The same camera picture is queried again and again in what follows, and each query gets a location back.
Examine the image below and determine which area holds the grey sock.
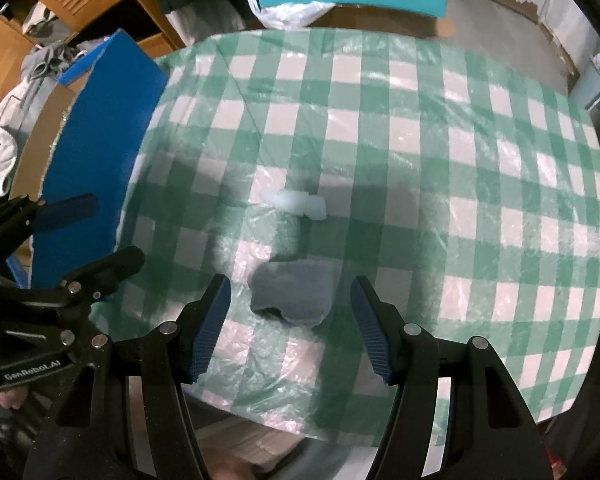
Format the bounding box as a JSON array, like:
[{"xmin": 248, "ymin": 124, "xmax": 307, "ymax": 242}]
[{"xmin": 248, "ymin": 259, "xmax": 337, "ymax": 327}]

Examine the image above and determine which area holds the small white cloth piece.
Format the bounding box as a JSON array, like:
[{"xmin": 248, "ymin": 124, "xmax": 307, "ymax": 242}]
[{"xmin": 261, "ymin": 190, "xmax": 327, "ymax": 221}]

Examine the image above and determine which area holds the person's left hand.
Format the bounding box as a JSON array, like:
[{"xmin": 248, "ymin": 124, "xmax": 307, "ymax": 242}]
[{"xmin": 0, "ymin": 386, "xmax": 28, "ymax": 410}]

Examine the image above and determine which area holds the white fluffy garment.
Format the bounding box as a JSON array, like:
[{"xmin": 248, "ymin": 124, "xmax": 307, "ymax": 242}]
[{"xmin": 0, "ymin": 78, "xmax": 31, "ymax": 197}]

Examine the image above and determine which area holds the blue cardboard box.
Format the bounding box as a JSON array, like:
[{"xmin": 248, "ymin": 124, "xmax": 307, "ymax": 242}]
[{"xmin": 12, "ymin": 30, "xmax": 168, "ymax": 288}]

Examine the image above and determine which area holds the grey hoodie pile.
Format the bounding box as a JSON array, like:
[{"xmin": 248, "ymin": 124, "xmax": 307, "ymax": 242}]
[{"xmin": 20, "ymin": 37, "xmax": 107, "ymax": 81}]

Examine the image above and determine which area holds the green white checkered tablecloth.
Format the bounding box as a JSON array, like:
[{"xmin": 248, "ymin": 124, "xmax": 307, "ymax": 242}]
[{"xmin": 93, "ymin": 29, "xmax": 600, "ymax": 444}]

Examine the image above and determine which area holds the wooden louvered wardrobe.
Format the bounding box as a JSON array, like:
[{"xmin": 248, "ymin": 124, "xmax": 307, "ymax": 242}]
[{"xmin": 0, "ymin": 0, "xmax": 186, "ymax": 114}]

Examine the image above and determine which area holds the white plastic bag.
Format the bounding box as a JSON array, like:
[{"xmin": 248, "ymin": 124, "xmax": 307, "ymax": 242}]
[{"xmin": 247, "ymin": 0, "xmax": 336, "ymax": 30}]

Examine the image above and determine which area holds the brown cardboard box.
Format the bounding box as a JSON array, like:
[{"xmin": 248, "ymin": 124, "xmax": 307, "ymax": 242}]
[{"xmin": 309, "ymin": 6, "xmax": 457, "ymax": 39}]

